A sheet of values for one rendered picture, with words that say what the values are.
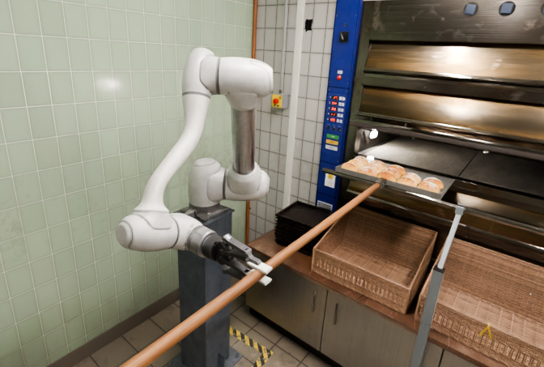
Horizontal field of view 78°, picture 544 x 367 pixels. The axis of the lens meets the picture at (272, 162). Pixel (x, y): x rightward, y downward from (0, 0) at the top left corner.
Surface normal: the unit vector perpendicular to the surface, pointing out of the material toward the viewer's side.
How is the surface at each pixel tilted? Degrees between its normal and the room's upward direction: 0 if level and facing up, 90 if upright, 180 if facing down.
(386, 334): 90
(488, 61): 70
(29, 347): 90
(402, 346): 90
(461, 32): 90
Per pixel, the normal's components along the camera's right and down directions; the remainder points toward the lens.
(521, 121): -0.56, -0.12
